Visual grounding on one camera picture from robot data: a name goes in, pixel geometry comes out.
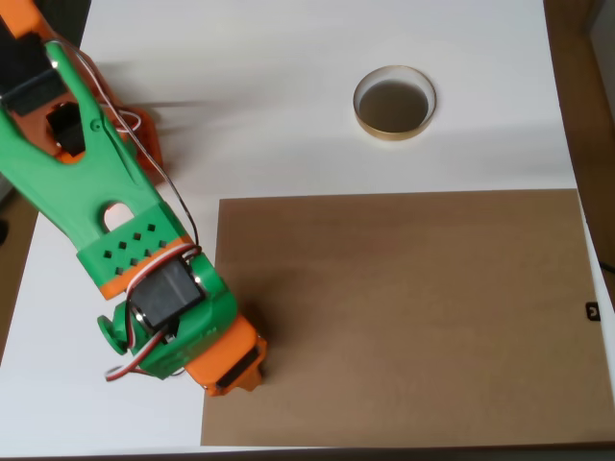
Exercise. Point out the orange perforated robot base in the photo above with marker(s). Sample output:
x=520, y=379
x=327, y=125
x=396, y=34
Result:
x=149, y=139

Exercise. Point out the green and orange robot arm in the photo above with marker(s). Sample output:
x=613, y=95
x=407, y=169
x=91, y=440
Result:
x=72, y=182

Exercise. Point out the shallow gold-rimmed round bowl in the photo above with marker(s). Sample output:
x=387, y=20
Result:
x=394, y=105

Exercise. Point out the brown rectangular board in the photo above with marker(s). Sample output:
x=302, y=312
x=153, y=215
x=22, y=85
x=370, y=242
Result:
x=408, y=312

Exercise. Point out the small black tag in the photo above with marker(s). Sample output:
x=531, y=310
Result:
x=590, y=314

